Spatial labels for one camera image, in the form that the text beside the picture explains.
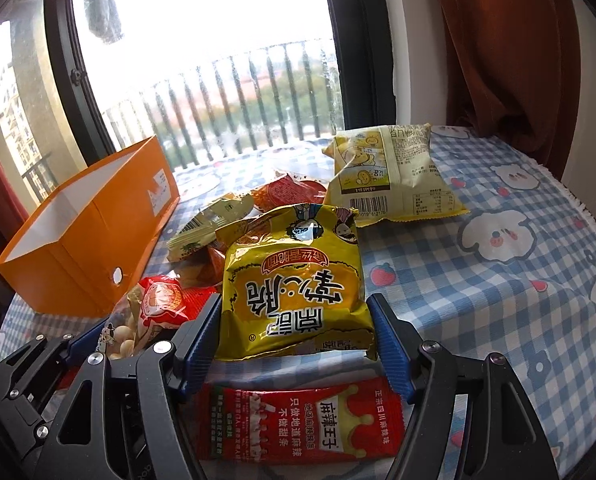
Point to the hanging grey cloth left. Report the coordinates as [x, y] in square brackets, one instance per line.
[103, 20]

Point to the blue checkered bear tablecloth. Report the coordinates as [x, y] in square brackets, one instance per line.
[516, 275]

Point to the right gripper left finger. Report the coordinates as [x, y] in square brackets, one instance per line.
[121, 419]

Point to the yellow noodle snack bag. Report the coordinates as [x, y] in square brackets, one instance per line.
[293, 284]

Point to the dark red right curtain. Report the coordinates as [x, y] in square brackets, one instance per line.
[514, 71]

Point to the red clear biscuit bag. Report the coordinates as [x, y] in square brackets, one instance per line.
[155, 304]

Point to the orange cardboard box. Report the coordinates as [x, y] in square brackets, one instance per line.
[88, 243]

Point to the black window frame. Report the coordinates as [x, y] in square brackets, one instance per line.
[193, 28]

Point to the red spicy strip packet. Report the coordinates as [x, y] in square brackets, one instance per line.
[343, 423]

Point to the balcony metal railing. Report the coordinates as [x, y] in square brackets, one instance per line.
[205, 109]

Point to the pale yellow chips bag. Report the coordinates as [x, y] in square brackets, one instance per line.
[387, 173]

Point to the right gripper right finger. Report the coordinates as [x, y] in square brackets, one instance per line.
[482, 400]

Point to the brown triangular meat packet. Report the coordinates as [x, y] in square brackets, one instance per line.
[199, 259]

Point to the green snack packet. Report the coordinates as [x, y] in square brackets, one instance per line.
[203, 224]

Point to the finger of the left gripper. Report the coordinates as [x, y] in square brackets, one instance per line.
[28, 379]

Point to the red sauce snack packet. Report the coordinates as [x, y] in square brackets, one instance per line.
[287, 190]

